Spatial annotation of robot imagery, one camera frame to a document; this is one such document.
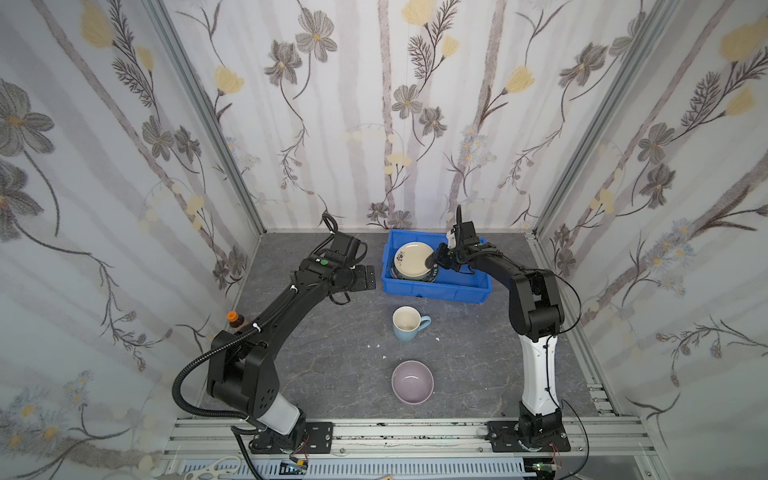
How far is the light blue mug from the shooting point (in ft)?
2.84

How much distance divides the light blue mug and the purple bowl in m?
0.09

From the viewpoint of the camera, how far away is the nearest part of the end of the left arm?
573 mm

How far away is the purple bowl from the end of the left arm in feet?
0.82

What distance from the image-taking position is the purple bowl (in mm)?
786

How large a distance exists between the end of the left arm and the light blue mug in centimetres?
16
